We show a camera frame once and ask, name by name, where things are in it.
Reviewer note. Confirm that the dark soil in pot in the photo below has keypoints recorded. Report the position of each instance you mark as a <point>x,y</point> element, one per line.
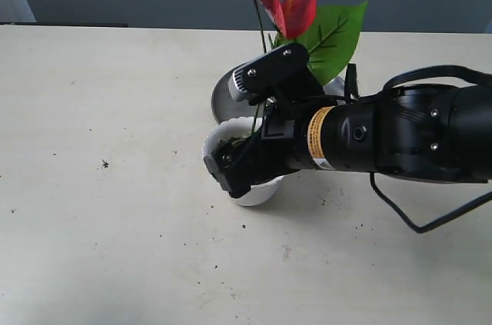
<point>234,142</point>

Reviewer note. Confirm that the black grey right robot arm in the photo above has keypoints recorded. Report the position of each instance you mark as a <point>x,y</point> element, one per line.
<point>427,133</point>

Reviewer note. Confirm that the round steel plate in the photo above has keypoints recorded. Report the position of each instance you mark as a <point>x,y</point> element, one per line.
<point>223,107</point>

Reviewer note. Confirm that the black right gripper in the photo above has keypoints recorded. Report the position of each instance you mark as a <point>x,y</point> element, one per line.
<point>281,144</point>

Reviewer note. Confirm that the red artificial anthurium flower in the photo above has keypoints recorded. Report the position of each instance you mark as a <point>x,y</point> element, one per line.
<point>330,33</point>

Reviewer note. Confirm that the white plastic flower pot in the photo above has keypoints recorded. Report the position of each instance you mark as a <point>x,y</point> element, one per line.
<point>236,127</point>

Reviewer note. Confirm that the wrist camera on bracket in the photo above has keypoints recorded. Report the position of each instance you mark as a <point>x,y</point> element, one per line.
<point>281,73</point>

